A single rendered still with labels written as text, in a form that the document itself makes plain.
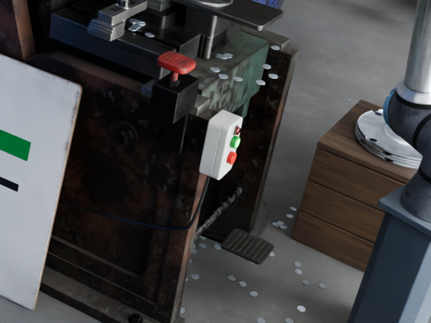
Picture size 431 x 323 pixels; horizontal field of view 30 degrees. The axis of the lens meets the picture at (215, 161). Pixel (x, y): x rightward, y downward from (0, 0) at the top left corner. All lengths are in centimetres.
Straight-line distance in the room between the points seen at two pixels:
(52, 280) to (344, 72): 201
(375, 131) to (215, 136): 80
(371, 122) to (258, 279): 58
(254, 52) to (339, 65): 180
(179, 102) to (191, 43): 28
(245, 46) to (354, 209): 61
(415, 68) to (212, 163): 51
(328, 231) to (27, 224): 91
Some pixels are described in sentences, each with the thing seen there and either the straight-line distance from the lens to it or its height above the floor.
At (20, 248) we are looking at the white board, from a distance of 204.
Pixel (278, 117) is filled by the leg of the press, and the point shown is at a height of 43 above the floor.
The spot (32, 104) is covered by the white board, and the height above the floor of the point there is 50.
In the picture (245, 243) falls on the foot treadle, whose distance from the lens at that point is 214.
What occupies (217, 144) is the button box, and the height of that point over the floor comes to 58.
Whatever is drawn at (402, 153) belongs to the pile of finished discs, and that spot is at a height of 38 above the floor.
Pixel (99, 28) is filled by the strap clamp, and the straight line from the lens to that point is 179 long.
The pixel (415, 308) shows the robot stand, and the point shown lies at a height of 22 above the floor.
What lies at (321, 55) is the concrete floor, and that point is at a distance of 384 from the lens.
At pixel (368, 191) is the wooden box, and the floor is 26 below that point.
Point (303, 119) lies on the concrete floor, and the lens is 320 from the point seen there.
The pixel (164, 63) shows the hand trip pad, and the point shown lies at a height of 76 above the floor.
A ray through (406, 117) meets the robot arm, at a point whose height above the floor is 63.
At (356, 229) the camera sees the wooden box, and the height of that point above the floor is 13.
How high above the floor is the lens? 142
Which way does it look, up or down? 31 degrees down
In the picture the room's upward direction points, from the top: 12 degrees clockwise
